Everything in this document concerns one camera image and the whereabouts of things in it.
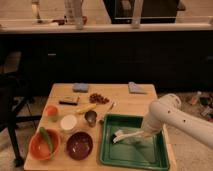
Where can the purple bowl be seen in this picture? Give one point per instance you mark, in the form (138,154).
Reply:
(79,145)

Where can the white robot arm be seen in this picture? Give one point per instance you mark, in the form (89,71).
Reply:
(166,110)

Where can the small metal cup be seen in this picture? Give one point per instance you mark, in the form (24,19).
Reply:
(91,117)

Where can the white round lid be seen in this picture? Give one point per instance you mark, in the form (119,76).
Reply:
(68,123)

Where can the orange bowl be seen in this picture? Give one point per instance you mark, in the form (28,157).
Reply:
(38,147)

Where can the dark counter cabinet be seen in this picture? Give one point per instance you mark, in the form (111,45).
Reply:
(169,60)

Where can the orange plastic cup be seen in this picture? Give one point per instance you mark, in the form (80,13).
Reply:
(51,112)

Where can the wooden spoon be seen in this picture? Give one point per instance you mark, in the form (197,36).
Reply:
(101,120)

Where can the yellow banana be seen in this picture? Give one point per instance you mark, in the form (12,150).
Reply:
(85,108)

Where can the green plastic tray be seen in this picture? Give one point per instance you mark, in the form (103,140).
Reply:
(135,152)

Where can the black rectangular block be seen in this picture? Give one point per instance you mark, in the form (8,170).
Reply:
(70,101)

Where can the green pepper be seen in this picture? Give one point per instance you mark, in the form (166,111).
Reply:
(45,135)

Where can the black office chair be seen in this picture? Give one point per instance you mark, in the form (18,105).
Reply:
(14,94)

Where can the grey folded cloth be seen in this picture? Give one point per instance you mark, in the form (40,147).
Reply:
(135,89)

